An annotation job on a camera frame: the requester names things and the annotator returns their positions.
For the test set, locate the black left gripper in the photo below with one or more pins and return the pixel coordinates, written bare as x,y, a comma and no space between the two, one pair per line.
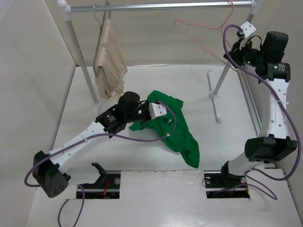
146,105

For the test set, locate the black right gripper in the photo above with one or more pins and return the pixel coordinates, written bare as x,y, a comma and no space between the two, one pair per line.
236,53

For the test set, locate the pink wire hanger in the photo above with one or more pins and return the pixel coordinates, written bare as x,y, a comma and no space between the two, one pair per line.
206,37

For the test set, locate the green t shirt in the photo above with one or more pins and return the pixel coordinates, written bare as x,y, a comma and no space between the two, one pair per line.
181,140

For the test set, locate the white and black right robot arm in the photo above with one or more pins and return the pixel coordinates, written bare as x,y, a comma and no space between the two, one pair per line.
273,142

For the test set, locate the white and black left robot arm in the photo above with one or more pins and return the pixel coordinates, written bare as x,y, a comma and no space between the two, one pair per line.
51,169

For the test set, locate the beige cloth on hanger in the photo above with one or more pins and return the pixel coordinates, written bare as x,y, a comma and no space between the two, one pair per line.
111,63

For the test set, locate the grey hanger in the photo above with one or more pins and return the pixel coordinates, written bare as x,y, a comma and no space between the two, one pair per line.
106,16

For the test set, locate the white metal clothes rack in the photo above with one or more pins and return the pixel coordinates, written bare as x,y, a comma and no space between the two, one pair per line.
67,10

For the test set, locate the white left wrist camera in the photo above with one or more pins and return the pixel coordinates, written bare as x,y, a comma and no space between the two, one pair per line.
157,110

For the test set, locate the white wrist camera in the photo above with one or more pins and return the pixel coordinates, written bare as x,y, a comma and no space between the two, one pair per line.
247,29
157,110

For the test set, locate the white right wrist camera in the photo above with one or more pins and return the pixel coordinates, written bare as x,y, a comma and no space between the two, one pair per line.
247,29

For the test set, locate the aluminium rail on right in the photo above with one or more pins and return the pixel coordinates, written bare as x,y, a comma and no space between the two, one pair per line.
251,101

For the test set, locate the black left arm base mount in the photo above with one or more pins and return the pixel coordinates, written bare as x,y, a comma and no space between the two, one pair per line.
105,187

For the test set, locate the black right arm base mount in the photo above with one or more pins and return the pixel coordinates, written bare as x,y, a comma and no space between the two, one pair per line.
223,185

